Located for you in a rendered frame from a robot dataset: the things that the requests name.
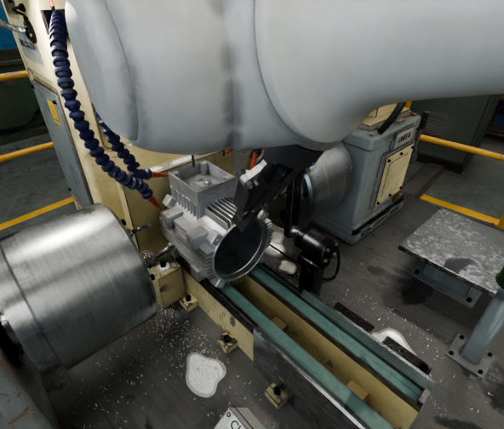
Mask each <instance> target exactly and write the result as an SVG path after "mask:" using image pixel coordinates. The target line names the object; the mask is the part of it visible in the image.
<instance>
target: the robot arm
mask: <svg viewBox="0 0 504 429"><path fill-rule="evenodd" d="M65 11H66V24H67V30H68V33H69V37H70V40H71V44H72V50H73V53H74V55H75V59H76V62H77V66H78V69H79V71H80V74H81V76H82V79H83V82H84V85H85V87H86V89H87V91H88V94H89V97H90V99H91V101H92V103H93V105H94V108H95V110H96V111H97V113H98V114H99V116H100V118H101V120H102V121H103V122H104V123H105V124H106V126H107V127H108V128H109V129H110V130H111V131H112V132H114V133H115V134H119V135H121V136H122V137H124V138H126V139H128V140H129V142H131V143H132V144H133V145H135V146H137V147H139V148H141V149H145V150H148V151H152V152H161V153H168V154H177V155H203V154H208V153H212V152H218V151H222V150H225V149H229V148H233V149H235V150H237V151H238V152H245V151H250V150H254V149H261V148H264V152H263V153H262V154H261V155H260V156H259V157H258V158H257V159H256V161H255V167H254V168H252V169H251V170H250V171H248V170H246V171H245V170H244V169H240V170H239V171H238V172H237V173H236V176H237V177H238V184H237V188H236V191H235V195H234V199H233V204H234V205H235V206H236V208H237V211H236V213H235V214H234V216H233V217H232V221H233V222H234V224H235V225H236V226H237V228H238V229H239V231H240V232H244V231H246V230H248V229H249V227H250V226H251V224H252V223H253V221H254V220H255V218H256V217H257V215H258V214H259V213H260V212H261V210H262V207H263V209H264V210H267V209H269V208H270V207H271V206H270V205H269V203H268V202H269V200H270V199H271V200H274V199H276V198H277V196H278V195H279V194H280V193H281V192H282V191H283V189H284V188H285V187H286V186H287V185H288V184H289V183H290V182H291V181H292V180H293V179H294V178H295V177H296V176H297V175H298V173H299V172H300V171H301V170H302V169H308V168H310V167H311V166H313V165H314V164H315V163H316V162H317V160H319V158H320V157H321V156H322V155H323V153H324V152H325V151H327V150H330V149H332V148H334V147H335V146H337V145H338V144H339V143H340V142H341V140H342V139H344V138H345V137H347V136H348V135H350V134H351V133H352V132H353V131H354V130H355V129H357V128H358V126H359V125H360V124H361V123H362V122H363V121H364V119H365V118H366V117H367V116H368V115H369V114H370V113H371V112H372V111H373V110H375V109H377V108H380V107H382V106H387V105H391V104H396V103H401V102H407V101H414V100H430V99H441V98H452V97H464V96H476V95H488V94H504V0H66V8H65ZM261 206H262V207H261Z"/></svg>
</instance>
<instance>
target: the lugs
mask: <svg viewBox="0 0 504 429"><path fill-rule="evenodd" d="M162 203H163V204H164V205H165V206H167V207H169V208H173V207H174V205H175V198H174V197H172V196H171V195H169V194H167V195H166V196H165V198H164V200H163V201H162ZM268 215H269V214H268V213H267V212H266V211H264V210H263V209H262V210H261V212H260V213H259V214H258V215H257V217H258V218H259V219H261V220H263V221H265V220H266V218H267V216H268ZM223 237H224V236H223V235H222V234H221V233H219V232H218V231H216V230H214V229H211V230H210V232H209V234H208V236H207V237H206V238H205V239H206V240H207V241H209V242H210V243H211V244H213V245H215V246H218V245H219V243H220V241H221V239H222V238H223ZM266 257H267V255H266V254H265V253H264V254H263V255H262V257H261V259H260V260H259V263H261V264H262V263H263V262H264V260H265V258H266ZM210 282H211V283H212V284H213V285H214V286H215V287H216V288H220V289H222V288H223V286H224V285H225V283H226V281H223V280H220V279H218V278H215V279H213V280H211V281H210Z"/></svg>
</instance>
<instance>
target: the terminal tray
mask: <svg viewBox="0 0 504 429"><path fill-rule="evenodd" d="M202 162H205V163H202ZM195 165H196V166H195V167H193V166H192V164H189V165H187V166H185V167H182V168H179V169H175V170H172V171H169V172H168V174H169V184H170V188H171V193H172V197H174V198H175V202H176V203H177V202H178V205H180V206H181V207H183V206H184V209H186V211H187V212H189V211H190V215H191V214H193V217H195V216H196V219H198V218H199V219H201V218H202V217H203V216H204V207H205V208H206V209H208V205H209V206H211V203H213V204H215V201H217V202H218V198H219V199H220V200H221V198H222V197H223V198H224V199H225V197H228V196H229V197H231V196H233V197H234V195H235V191H236V177H235V176H233V175H231V174H229V173H227V172H226V171H224V170H223V169H220V168H218V167H217V166H215V165H213V164H212V163H210V162H208V161H206V160H202V161H199V162H196V163H195ZM174 171H177V173H173V172H174ZM227 176H230V178H227ZM198 187H201V189H197V188H198Z"/></svg>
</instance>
